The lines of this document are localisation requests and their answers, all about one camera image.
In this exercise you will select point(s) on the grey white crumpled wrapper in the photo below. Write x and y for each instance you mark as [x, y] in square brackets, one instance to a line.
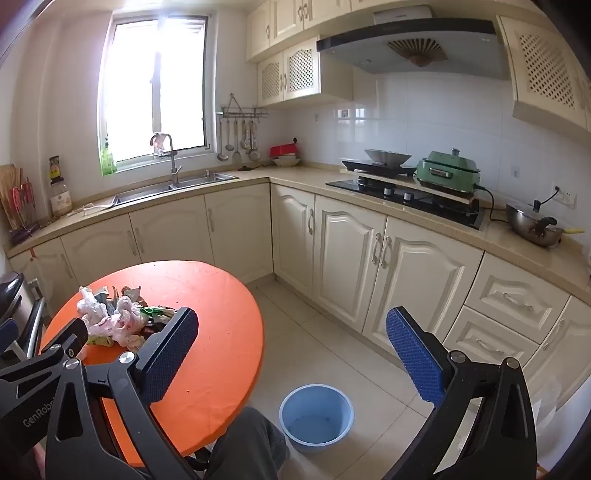
[131, 291]

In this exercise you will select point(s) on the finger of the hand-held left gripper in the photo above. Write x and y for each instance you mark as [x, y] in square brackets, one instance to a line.
[69, 334]
[7, 333]

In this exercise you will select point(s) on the steel hanging skimmer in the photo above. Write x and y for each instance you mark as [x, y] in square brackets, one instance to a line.
[237, 154]

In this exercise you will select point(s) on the green bottle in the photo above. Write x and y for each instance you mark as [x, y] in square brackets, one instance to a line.
[108, 161]

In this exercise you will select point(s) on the beige kitchen countertop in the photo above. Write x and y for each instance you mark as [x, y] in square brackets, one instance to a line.
[304, 177]

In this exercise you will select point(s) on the green crumpled wrapper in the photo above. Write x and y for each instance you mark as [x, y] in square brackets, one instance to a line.
[154, 311]

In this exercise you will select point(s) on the kitchen window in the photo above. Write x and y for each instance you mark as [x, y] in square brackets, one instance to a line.
[157, 87]

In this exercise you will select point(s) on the grey range hood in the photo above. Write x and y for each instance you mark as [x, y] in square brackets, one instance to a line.
[415, 50]

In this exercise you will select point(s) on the orange round table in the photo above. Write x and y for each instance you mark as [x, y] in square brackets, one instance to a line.
[212, 323]

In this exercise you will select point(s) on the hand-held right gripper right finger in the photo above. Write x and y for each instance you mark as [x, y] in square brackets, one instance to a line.
[413, 355]

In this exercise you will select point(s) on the steel hanging spatula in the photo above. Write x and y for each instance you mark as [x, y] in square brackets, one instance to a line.
[253, 152]

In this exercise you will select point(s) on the cream lattice upper cabinet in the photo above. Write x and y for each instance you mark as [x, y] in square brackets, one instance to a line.
[545, 69]

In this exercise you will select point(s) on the white bowl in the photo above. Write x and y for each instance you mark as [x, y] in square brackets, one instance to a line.
[287, 161]

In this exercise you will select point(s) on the person's leg in grey pants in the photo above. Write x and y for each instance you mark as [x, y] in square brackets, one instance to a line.
[249, 443]

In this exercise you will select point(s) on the red plastic container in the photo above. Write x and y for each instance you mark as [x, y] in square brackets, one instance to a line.
[284, 150]

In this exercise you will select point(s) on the blue plastic bucket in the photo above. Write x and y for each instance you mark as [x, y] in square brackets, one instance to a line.
[316, 422]

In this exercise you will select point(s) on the white wall socket with plug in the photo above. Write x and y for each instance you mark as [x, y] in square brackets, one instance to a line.
[565, 197]

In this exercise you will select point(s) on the steel kitchen faucet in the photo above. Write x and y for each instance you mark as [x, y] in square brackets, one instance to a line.
[173, 157]

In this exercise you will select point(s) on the steel wall utensil rail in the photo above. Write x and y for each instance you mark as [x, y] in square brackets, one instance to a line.
[242, 112]

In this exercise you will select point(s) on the steel kitchen sink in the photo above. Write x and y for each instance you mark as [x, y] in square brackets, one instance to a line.
[184, 182]

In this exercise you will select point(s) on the black induction cooker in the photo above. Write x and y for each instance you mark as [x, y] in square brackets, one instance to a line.
[360, 166]

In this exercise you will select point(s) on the crumpled white plastic bag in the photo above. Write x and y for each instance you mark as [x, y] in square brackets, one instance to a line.
[87, 300]

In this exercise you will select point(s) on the black glass gas hob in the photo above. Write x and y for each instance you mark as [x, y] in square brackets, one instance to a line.
[415, 203]

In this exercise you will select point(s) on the wooden cutting board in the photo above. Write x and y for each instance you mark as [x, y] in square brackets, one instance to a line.
[7, 194]

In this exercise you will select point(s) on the jar with yellow label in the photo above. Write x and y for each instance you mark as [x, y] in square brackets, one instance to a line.
[60, 194]

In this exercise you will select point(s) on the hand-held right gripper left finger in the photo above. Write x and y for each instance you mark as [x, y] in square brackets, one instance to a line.
[170, 355]

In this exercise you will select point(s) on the silver countertop oven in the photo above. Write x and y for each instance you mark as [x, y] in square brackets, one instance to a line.
[11, 295]

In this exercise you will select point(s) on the steel hanging ladle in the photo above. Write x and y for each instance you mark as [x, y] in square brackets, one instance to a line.
[222, 156]

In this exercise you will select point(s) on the grey wok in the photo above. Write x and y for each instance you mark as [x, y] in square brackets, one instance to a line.
[388, 157]

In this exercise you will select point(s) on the dark countertop utensil rack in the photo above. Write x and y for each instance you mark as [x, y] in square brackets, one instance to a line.
[25, 228]

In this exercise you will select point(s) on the green electric cooker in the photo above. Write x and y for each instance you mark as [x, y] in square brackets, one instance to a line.
[448, 170]

